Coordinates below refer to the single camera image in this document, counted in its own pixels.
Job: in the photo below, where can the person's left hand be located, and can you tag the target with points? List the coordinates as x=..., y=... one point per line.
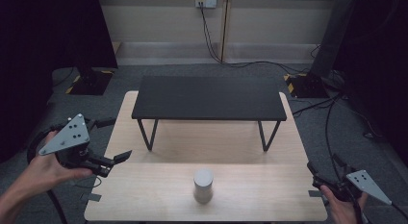
x=48, y=172

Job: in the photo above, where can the person's right hand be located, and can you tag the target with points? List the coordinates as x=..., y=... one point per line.
x=341, y=211

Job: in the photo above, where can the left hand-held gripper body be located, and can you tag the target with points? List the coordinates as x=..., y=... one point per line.
x=69, y=136

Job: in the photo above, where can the black curtain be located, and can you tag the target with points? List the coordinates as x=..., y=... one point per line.
x=38, y=41
x=378, y=57

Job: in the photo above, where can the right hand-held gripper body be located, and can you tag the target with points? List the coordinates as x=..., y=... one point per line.
x=356, y=185

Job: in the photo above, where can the grey stand column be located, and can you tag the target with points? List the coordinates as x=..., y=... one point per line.
x=332, y=35

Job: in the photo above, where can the white wall socket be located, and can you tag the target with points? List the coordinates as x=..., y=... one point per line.
x=206, y=1

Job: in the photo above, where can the grey cylinder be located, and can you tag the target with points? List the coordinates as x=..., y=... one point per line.
x=203, y=185

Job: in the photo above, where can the black metal shelf riser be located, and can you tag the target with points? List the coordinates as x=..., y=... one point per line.
x=208, y=97

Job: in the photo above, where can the grey tape piece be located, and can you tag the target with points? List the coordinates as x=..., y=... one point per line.
x=315, y=194
x=91, y=197

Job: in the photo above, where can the black stand base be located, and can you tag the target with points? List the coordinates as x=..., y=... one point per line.
x=308, y=86
x=91, y=83

